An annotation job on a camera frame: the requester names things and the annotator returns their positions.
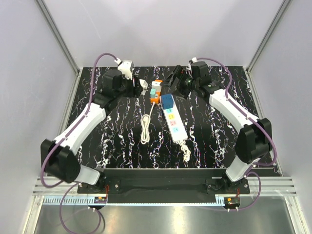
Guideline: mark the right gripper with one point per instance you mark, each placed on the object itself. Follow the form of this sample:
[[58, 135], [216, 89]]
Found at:
[[177, 73]]

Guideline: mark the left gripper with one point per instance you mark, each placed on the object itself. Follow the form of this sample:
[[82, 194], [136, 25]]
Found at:
[[136, 91]]

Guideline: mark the teal USB charger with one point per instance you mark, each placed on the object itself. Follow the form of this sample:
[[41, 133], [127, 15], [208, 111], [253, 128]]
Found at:
[[152, 92]]

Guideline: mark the blue cube adapter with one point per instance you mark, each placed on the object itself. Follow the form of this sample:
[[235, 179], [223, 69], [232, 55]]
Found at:
[[167, 101]]

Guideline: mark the white USB charger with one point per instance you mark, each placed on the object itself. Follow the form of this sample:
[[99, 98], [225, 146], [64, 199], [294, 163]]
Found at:
[[156, 85]]

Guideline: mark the orange power strip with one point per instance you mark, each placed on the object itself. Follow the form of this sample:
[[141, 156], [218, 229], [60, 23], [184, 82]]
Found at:
[[155, 99]]

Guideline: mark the white power strip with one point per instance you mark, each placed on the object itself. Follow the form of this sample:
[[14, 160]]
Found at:
[[175, 124]]

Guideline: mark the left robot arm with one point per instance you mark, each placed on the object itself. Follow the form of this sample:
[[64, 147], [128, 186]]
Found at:
[[58, 156]]

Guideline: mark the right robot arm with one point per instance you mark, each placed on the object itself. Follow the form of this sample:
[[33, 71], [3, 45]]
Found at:
[[254, 135]]

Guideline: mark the black marble mat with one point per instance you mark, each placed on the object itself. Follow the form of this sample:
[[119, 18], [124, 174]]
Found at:
[[115, 142]]

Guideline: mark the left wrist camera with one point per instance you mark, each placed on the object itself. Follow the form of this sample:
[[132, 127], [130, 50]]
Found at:
[[126, 67]]

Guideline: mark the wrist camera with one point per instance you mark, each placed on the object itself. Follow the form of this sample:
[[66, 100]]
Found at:
[[193, 60], [126, 67]]

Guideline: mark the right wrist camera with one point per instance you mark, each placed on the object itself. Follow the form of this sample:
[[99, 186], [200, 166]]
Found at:
[[193, 60]]

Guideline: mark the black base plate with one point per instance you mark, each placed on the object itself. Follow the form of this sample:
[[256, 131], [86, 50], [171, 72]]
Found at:
[[165, 186]]

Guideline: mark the slotted cable duct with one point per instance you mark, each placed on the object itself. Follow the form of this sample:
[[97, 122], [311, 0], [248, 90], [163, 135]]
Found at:
[[219, 201]]

